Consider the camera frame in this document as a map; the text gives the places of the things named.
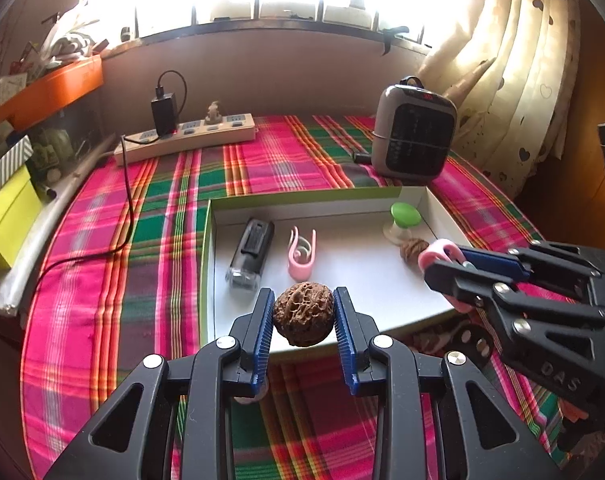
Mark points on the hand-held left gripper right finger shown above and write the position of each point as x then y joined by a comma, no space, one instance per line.
345,340

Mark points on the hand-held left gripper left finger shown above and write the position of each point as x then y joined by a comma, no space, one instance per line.
262,340

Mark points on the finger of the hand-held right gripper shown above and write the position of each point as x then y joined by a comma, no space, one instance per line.
492,262
452,280

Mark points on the pink clip with white lens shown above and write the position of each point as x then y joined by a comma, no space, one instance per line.
432,255

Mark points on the brown walnut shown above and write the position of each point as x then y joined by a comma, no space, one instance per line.
303,315
413,250

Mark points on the green white cardboard box lid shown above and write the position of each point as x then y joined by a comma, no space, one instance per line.
357,270

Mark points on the green and white spool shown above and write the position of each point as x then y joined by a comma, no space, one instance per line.
405,214

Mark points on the long pink clip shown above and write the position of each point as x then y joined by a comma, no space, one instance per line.
300,267

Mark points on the black and silver pocket device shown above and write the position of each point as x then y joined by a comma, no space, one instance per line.
250,255

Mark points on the pink green plaid blanket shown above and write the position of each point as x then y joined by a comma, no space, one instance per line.
132,320

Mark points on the grey space heater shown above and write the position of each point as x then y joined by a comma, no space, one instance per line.
412,130

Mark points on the cream curtain with hearts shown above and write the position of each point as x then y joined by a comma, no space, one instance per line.
507,70

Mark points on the beige power strip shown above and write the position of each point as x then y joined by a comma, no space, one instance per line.
192,137

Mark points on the white plug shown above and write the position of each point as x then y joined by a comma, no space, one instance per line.
213,114

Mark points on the black charger adapter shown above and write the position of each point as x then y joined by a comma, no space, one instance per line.
163,115

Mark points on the green ornament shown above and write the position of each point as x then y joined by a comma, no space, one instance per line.
52,152

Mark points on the yellow-green box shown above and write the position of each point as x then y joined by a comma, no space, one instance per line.
5,225

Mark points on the green white striped box lid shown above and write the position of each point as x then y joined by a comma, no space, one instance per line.
7,170

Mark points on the metal window grille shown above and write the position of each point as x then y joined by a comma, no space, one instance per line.
282,15

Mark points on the orange tray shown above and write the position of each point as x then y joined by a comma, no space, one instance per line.
52,90

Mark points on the white plastic bag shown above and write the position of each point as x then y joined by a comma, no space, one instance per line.
72,35

